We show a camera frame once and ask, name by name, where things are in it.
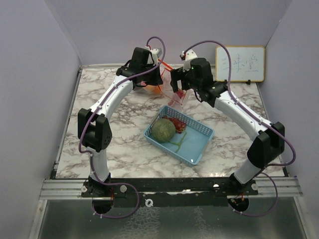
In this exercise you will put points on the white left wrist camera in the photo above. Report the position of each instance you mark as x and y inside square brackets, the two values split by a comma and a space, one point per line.
[154, 55]

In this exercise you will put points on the aluminium front rail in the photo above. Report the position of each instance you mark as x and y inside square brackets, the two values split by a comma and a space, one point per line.
[262, 187]

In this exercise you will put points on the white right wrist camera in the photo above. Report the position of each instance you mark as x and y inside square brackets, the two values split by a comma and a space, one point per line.
[187, 56]

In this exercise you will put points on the green netted melon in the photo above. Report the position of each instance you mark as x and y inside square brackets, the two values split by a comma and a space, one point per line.
[163, 130]

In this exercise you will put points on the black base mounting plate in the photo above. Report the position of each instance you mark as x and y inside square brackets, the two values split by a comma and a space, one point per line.
[125, 192]

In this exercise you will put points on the red grape bunch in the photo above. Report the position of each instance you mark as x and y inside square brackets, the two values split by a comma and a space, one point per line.
[179, 129]

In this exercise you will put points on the small whiteboard with writing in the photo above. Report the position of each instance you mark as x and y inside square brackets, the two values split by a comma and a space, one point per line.
[247, 62]

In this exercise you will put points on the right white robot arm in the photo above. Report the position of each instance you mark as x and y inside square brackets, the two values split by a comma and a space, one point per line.
[267, 141]

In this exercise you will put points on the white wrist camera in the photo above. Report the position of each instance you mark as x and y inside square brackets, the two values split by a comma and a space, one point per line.
[154, 55]
[187, 56]

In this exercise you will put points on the clear bag orange zipper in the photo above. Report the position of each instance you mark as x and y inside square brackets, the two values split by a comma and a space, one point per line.
[176, 100]

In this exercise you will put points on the clear zip bag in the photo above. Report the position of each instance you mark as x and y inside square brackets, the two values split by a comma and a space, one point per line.
[165, 87]

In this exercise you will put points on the orange fruit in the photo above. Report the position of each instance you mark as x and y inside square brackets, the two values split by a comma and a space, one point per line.
[153, 89]

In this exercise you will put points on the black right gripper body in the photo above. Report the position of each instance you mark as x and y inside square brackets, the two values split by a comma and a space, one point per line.
[187, 82]

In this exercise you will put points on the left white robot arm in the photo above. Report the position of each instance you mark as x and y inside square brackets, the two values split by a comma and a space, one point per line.
[94, 130]

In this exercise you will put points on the blue perforated plastic basket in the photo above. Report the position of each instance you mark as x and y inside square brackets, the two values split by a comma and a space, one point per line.
[187, 147]

